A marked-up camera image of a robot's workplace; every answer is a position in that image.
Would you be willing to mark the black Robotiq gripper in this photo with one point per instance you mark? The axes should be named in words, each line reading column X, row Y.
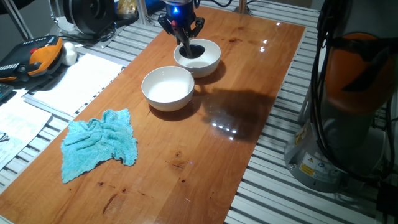
column 180, row 14

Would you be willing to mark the black ladle with red band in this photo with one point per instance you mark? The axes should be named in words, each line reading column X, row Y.
column 194, row 51

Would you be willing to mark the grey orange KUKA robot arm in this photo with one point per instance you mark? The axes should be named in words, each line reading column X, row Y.
column 342, row 140

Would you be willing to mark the white ceramic bowl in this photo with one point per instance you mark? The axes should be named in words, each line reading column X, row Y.
column 208, row 68
column 168, row 99

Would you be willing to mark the golden foil packet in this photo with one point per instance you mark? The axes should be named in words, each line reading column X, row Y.
column 127, row 8

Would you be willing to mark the black filament spool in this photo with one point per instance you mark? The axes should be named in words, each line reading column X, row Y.
column 90, row 15

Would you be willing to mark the white rounded plastic object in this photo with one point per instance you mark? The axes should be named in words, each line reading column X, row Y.
column 70, row 54

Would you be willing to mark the blank white paper sheet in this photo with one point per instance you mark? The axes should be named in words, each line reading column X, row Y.
column 77, row 84

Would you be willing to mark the glossy wooden board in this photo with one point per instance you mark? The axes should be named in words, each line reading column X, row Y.
column 186, row 155

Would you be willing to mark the thin chrome rod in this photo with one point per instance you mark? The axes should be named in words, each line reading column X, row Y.
column 54, row 14

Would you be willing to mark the orange black teach pendant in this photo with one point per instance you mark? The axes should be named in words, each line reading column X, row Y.
column 46, row 56

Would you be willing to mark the turquoise terry towel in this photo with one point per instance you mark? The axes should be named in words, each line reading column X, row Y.
column 93, row 143

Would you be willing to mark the printed white paper sheet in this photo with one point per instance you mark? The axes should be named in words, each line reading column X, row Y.
column 21, row 124

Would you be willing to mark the black computer keyboard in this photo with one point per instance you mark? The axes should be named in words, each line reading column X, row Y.
column 4, row 91

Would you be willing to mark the thin framed eyeglasses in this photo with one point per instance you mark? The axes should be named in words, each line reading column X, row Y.
column 3, row 137

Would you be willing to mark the aluminium frame post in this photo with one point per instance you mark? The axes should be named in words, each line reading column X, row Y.
column 242, row 7

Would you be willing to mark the grey slanted frame strut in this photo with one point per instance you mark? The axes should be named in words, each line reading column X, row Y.
column 18, row 21

